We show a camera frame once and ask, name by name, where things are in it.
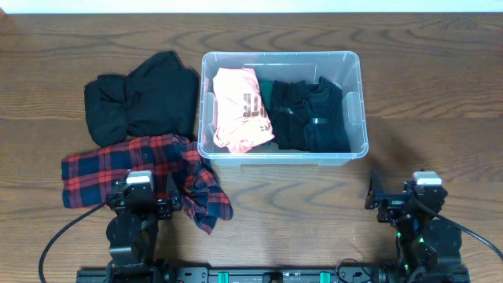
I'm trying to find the green garment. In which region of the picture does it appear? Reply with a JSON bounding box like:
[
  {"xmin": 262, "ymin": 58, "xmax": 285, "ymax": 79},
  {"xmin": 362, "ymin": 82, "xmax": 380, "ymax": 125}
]
[{"xmin": 259, "ymin": 82, "xmax": 274, "ymax": 111}]

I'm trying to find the pink printed t-shirt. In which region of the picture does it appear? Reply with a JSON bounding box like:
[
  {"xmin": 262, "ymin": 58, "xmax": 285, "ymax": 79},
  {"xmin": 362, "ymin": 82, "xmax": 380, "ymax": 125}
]
[{"xmin": 213, "ymin": 68, "xmax": 274, "ymax": 153}]

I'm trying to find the black folded garment in bin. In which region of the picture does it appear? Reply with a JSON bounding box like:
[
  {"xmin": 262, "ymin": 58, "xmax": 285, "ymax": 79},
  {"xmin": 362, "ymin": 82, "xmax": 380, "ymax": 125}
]
[{"xmin": 268, "ymin": 81, "xmax": 310, "ymax": 151}]

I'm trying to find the red plaid flannel shirt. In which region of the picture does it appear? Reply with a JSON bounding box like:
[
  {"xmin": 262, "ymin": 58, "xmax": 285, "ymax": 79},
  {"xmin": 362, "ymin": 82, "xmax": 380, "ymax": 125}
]
[{"xmin": 61, "ymin": 134, "xmax": 233, "ymax": 233}]

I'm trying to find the black garment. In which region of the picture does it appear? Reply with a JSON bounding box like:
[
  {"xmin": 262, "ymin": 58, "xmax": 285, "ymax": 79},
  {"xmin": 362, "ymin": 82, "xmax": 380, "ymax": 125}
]
[
  {"xmin": 84, "ymin": 51, "xmax": 200, "ymax": 147},
  {"xmin": 268, "ymin": 81, "xmax": 310, "ymax": 151}
]

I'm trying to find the clear plastic storage bin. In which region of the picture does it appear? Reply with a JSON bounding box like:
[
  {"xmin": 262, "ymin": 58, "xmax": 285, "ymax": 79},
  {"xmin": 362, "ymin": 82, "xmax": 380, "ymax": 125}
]
[{"xmin": 197, "ymin": 51, "xmax": 369, "ymax": 166}]

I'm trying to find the dark teal garment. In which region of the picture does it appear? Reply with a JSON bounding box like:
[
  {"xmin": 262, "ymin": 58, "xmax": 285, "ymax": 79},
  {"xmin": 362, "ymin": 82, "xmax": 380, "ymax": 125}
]
[{"xmin": 304, "ymin": 76, "xmax": 351, "ymax": 153}]

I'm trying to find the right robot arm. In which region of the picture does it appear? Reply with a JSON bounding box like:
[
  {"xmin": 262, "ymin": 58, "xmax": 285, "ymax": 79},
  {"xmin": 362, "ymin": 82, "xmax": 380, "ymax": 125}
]
[{"xmin": 365, "ymin": 170, "xmax": 461, "ymax": 277}]

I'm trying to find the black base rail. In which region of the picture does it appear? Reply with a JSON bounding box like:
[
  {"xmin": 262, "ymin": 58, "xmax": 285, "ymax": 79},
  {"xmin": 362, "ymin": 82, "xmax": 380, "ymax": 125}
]
[{"xmin": 75, "ymin": 265, "xmax": 471, "ymax": 283}]

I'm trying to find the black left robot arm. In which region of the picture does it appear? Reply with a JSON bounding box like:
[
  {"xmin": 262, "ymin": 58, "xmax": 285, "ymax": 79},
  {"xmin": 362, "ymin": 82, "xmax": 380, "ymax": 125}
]
[{"xmin": 106, "ymin": 171, "xmax": 182, "ymax": 267}]

